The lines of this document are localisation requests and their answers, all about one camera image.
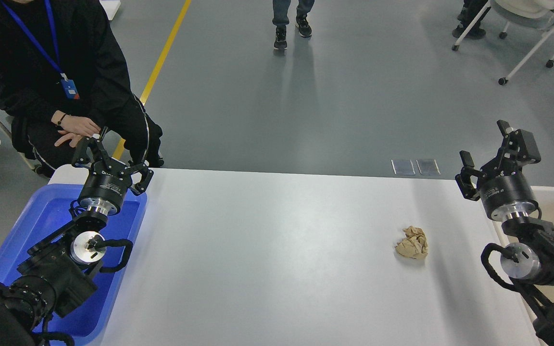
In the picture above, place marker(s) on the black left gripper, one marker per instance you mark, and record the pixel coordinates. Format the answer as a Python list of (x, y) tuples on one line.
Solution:
[(105, 188)]

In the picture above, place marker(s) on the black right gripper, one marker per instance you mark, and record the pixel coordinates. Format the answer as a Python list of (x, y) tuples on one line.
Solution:
[(504, 190)]

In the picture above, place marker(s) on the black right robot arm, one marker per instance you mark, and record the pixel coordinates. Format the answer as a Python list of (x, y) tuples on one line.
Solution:
[(527, 265)]

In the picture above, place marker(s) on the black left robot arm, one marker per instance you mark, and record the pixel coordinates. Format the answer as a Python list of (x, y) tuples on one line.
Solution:
[(58, 276)]

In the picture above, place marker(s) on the person's hand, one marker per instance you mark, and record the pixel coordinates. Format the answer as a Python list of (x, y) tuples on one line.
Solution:
[(74, 128)]

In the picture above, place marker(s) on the right floor socket plate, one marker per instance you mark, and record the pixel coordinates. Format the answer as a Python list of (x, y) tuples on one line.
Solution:
[(428, 167)]

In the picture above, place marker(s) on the floor socket plate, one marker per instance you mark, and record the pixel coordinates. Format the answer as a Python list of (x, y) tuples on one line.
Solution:
[(403, 167), (428, 167)]

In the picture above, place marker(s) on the blue plastic bin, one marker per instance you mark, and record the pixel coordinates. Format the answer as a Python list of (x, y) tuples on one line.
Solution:
[(47, 211)]

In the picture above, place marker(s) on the left floor socket plate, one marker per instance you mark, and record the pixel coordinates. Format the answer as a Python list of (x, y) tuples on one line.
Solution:
[(403, 167)]

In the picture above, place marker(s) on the seated person in black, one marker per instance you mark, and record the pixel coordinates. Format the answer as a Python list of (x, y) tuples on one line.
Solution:
[(61, 57)]

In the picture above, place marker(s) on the crumpled brown paper ball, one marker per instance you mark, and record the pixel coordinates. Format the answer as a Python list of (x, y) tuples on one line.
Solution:
[(414, 245)]

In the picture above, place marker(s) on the white board on floor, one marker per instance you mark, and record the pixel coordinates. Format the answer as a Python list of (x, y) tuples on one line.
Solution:
[(110, 7)]

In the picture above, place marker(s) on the person's feet by chair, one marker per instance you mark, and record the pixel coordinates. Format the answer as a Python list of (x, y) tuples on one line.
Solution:
[(467, 14)]

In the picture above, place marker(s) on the white office chair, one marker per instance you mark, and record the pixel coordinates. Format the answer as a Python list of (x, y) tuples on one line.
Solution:
[(534, 14)]

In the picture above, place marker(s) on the walking person's legs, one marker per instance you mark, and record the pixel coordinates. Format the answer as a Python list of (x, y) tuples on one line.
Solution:
[(281, 20)]

